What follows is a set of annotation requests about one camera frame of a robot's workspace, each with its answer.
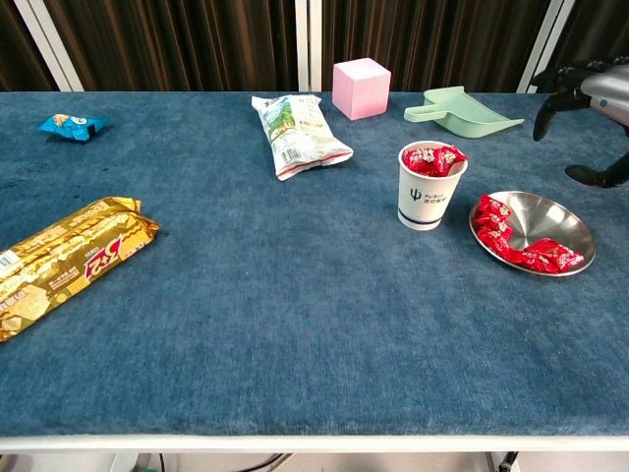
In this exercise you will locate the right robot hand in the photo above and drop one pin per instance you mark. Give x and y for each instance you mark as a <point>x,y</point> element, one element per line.
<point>609,88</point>

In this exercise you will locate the red candy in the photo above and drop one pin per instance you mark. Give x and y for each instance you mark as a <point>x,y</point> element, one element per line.
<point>496,242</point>
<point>531,258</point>
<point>417,158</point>
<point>495,206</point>
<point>494,225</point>
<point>435,169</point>
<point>560,255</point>
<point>451,156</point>

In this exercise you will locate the silver metal plate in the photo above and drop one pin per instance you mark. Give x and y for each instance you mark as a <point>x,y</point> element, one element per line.
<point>545,216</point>

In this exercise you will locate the white paper cup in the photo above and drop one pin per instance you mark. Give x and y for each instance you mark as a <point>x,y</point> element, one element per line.
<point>427,201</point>

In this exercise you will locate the dark pleated curtain panel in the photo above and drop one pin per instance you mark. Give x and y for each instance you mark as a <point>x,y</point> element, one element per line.
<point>599,15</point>
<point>187,44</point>
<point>15,59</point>
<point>442,39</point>

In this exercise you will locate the green plastic dustpan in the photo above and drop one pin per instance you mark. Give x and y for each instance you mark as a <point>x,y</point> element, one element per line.
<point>462,115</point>

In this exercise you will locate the pink foam cube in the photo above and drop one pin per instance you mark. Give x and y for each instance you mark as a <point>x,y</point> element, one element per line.
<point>361,91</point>

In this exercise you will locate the white snack bag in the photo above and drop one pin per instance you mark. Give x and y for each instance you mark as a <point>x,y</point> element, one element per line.
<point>297,133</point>

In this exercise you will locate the blue felt table cover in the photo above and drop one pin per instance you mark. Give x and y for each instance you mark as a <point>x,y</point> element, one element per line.
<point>295,295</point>

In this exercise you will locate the black clamp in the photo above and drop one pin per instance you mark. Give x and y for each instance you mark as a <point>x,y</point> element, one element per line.
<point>508,462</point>

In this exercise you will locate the blue snack packet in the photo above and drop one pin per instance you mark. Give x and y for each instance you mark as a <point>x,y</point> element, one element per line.
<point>74,126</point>

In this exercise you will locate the gold biscuit pack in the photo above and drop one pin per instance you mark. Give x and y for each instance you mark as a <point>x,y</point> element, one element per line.
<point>69,255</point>

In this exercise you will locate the white frame post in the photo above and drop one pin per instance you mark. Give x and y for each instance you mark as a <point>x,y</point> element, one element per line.
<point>308,44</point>
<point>49,49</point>
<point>555,19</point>

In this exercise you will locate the white table frame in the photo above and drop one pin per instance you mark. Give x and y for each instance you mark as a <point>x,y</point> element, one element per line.
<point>314,444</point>

